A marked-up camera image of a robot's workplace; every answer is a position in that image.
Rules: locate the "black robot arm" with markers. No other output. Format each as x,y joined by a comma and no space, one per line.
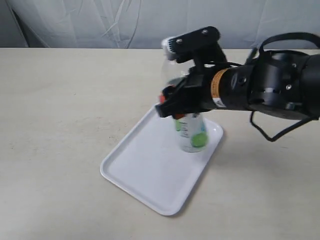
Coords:
280,83

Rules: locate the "white plastic tray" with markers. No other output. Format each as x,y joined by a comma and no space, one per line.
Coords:
149,165

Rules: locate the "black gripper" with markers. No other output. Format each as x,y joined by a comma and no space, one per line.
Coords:
191,95

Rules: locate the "clear labelled water bottle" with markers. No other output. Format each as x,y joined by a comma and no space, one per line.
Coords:
190,129

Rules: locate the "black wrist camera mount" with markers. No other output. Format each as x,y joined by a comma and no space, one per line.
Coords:
201,46

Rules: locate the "white backdrop cloth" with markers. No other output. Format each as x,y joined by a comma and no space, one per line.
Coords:
142,24

